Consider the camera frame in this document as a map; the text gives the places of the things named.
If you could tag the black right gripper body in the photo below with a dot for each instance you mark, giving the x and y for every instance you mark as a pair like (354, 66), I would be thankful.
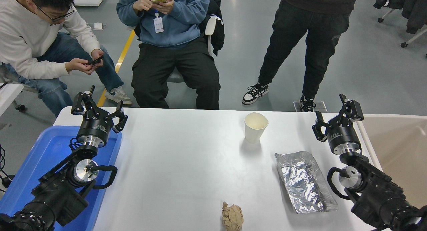
(343, 136)

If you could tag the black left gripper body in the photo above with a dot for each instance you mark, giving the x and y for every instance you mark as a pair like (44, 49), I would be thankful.
(95, 127)

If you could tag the black smartphone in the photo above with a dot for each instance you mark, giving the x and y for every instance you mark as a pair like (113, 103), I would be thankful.
(96, 60)

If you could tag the white paper cup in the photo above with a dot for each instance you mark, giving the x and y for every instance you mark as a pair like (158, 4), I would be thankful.
(254, 132)

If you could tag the gold-cased smartphone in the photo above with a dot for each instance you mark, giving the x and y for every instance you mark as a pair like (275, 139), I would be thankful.
(159, 0)

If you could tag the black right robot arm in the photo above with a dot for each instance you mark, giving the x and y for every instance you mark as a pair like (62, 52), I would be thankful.
(377, 191)

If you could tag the crumpled tan paper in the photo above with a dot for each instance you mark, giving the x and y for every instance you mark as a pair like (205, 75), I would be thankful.
(232, 217)

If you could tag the black-phone person's right hand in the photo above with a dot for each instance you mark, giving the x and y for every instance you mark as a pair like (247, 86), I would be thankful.
(78, 65)

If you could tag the black-phone person's left hand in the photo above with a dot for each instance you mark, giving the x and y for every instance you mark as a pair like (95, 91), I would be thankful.
(97, 54)

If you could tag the gold-phone person's right hand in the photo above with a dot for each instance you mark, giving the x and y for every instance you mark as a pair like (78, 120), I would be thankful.
(143, 3)

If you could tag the gold-phone person's left hand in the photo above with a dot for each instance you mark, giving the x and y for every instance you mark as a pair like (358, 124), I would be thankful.
(166, 7)

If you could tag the metal floor plate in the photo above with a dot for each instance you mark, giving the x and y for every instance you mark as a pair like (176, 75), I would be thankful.
(321, 106)
(296, 106)

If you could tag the crinkled foil tray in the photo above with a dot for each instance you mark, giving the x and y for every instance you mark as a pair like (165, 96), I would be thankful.
(303, 182)

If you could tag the large pale bin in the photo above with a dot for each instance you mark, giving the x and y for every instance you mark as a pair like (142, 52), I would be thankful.
(400, 147)

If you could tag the blue plastic tray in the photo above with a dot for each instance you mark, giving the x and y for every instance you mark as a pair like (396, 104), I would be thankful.
(40, 157)

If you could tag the grey wheeled chair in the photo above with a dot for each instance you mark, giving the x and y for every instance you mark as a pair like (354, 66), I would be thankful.
(20, 107)

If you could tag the person with gold phone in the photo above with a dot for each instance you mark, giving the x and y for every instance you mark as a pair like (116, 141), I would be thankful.
(176, 67)

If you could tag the small white floor adapter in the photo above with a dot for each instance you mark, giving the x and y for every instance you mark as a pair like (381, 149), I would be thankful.
(98, 26)

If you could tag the person in black-white sneakers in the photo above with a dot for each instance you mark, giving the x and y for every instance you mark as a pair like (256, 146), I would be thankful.
(310, 34)

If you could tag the person with black phone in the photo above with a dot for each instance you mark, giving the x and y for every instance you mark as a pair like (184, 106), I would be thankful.
(26, 41)

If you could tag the white wheeled chair base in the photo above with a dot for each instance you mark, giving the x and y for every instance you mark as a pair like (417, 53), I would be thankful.
(413, 37)

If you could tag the white ID badge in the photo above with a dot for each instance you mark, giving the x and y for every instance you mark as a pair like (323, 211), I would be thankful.
(158, 25)

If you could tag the dark hanging coat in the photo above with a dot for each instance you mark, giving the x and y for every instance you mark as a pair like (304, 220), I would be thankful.
(413, 11)

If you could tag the black jacket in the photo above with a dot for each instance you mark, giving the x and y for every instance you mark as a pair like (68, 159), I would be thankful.
(217, 34)

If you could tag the grey chair with white armrest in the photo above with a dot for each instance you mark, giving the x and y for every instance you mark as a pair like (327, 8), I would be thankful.
(210, 26)

